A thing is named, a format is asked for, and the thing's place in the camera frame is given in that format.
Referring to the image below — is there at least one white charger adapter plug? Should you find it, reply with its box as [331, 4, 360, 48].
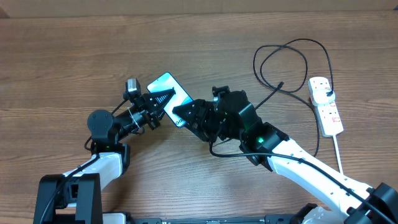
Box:
[310, 88, 336, 106]

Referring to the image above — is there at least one white power strip cord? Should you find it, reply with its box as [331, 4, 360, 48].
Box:
[332, 134, 345, 175]

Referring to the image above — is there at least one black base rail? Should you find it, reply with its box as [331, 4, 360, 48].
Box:
[127, 214, 294, 224]

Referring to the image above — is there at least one Samsung Galaxy smartphone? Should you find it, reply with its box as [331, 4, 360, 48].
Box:
[147, 72, 193, 128]

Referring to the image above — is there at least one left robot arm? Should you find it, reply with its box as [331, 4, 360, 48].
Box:
[34, 89, 175, 223]

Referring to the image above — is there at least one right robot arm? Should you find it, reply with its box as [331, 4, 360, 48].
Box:
[173, 91, 397, 223]

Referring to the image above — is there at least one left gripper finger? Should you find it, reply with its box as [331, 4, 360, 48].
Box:
[144, 113, 160, 130]
[149, 88, 175, 113]

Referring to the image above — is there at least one white power strip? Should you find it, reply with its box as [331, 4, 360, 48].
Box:
[308, 77, 344, 137]

